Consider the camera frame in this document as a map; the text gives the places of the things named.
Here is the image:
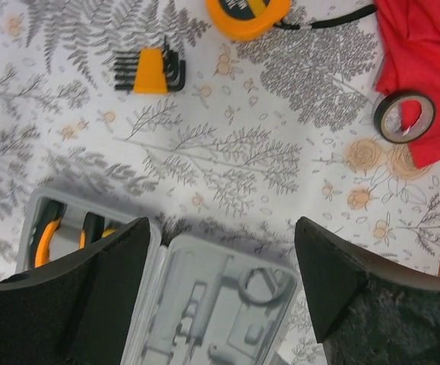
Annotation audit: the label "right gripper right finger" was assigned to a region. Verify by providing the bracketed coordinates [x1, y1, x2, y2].
[295, 217, 440, 364]

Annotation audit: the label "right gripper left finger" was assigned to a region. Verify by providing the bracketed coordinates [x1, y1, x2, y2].
[0, 217, 150, 364]

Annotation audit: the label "orange handled pliers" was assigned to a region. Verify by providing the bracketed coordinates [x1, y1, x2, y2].
[29, 200, 123, 268]

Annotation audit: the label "grey plastic tool case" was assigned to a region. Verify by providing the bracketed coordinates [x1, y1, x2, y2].
[15, 185, 299, 365]

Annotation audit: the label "black tape roll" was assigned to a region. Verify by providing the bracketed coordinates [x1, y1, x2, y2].
[373, 90, 436, 144]

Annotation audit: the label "orange tape measure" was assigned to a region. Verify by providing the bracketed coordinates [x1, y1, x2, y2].
[206, 0, 291, 41]

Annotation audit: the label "hex key set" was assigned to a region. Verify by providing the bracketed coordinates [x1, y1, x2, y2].
[112, 36, 186, 94]

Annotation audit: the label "red folded cloth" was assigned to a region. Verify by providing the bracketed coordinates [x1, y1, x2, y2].
[375, 1, 440, 168]

